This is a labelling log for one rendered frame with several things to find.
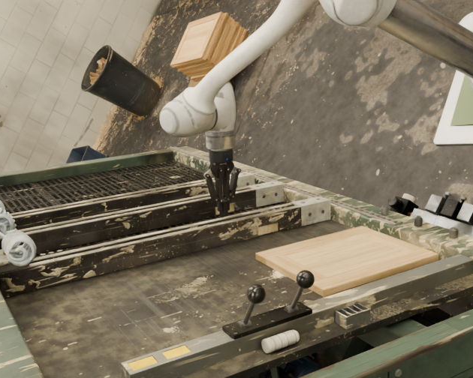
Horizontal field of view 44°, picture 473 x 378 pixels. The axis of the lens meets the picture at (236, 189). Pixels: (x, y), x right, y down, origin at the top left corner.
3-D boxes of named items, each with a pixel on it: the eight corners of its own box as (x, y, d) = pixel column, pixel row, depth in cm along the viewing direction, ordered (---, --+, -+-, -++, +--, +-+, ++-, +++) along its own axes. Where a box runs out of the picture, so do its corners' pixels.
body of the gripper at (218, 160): (226, 145, 189) (227, 173, 191) (203, 148, 185) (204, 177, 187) (238, 148, 183) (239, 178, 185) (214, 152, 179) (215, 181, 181)
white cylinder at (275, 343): (269, 356, 120) (300, 344, 123) (268, 343, 119) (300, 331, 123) (260, 349, 122) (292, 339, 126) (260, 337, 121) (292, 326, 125)
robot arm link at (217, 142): (200, 130, 184) (200, 149, 185) (214, 134, 176) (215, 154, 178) (225, 127, 188) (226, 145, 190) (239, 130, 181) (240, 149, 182)
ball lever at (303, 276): (301, 317, 129) (320, 277, 120) (287, 322, 127) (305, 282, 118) (292, 304, 131) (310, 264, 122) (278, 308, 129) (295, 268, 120)
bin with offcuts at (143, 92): (170, 76, 591) (116, 40, 556) (151, 121, 581) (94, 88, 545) (147, 81, 633) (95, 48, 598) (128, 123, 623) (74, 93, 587)
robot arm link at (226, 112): (216, 127, 189) (190, 133, 179) (214, 77, 185) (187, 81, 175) (243, 128, 183) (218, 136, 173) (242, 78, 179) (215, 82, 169)
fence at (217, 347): (474, 273, 155) (474, 259, 154) (131, 394, 109) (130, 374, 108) (458, 267, 159) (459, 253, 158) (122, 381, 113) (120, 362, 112)
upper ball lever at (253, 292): (254, 333, 123) (271, 292, 114) (239, 338, 121) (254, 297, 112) (246, 318, 125) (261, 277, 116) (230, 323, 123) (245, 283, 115)
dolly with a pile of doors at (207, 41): (260, 37, 486) (223, 8, 464) (236, 93, 475) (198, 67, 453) (218, 48, 536) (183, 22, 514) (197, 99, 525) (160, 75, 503)
